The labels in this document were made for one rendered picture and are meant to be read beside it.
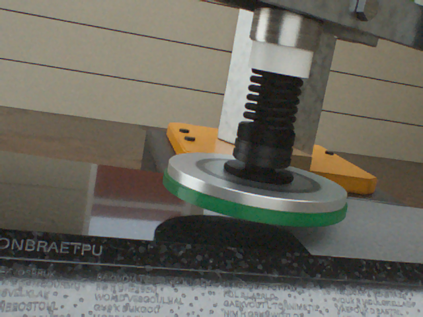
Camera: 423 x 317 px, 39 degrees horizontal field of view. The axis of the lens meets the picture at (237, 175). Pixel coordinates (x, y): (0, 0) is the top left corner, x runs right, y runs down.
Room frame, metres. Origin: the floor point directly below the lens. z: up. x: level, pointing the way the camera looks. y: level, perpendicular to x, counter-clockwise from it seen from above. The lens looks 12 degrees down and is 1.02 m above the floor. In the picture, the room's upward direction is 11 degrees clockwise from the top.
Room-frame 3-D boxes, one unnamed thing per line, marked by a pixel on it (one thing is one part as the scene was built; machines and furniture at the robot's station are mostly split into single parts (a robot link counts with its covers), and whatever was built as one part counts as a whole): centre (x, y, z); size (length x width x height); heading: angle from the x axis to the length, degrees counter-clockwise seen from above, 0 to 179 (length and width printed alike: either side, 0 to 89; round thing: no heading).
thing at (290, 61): (0.69, -0.02, 1.02); 0.07 x 0.07 x 0.04
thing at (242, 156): (0.69, -0.02, 0.91); 0.07 x 0.07 x 0.01
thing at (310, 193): (0.69, -0.02, 0.88); 0.21 x 0.21 x 0.01
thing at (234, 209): (0.69, -0.02, 0.87); 0.22 x 0.22 x 0.04
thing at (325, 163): (1.60, -0.06, 0.76); 0.49 x 0.49 x 0.05; 14
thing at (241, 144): (0.69, -0.02, 0.92); 0.07 x 0.07 x 0.01
